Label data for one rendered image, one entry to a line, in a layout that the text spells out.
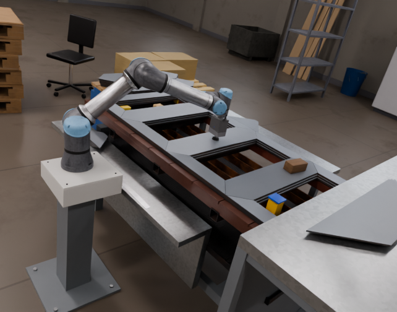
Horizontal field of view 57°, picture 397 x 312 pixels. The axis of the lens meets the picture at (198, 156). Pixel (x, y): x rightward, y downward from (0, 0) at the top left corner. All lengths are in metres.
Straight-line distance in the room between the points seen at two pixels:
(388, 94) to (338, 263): 6.21
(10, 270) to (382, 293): 1.95
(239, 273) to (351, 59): 7.55
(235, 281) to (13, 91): 3.52
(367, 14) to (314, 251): 7.47
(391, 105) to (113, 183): 6.04
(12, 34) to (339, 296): 3.72
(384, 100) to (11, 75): 5.84
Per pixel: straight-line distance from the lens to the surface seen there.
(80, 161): 1.78
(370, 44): 8.32
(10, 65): 4.20
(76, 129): 1.73
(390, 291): 1.17
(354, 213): 1.39
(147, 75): 1.74
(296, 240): 1.17
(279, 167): 2.04
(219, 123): 2.07
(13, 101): 4.32
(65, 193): 1.70
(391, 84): 7.22
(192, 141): 2.07
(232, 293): 1.24
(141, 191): 1.87
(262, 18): 9.91
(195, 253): 1.81
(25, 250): 2.56
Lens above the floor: 1.72
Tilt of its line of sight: 27 degrees down
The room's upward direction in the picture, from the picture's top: 12 degrees clockwise
